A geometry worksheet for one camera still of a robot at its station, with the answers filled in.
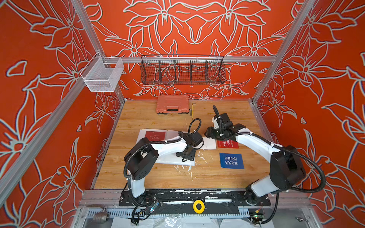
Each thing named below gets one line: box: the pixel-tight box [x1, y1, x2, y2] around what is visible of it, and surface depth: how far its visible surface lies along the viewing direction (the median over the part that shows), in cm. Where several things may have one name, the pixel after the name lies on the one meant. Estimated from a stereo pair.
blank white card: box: [200, 136, 217, 150], surface depth 82 cm
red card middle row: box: [217, 139, 240, 149], surface depth 95 cm
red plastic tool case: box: [155, 94, 190, 115], surface depth 113 cm
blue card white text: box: [219, 152, 245, 170], surface depth 87 cm
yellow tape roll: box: [192, 199, 205, 214], surface depth 71 cm
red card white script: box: [144, 131, 166, 142], surface depth 99 cm
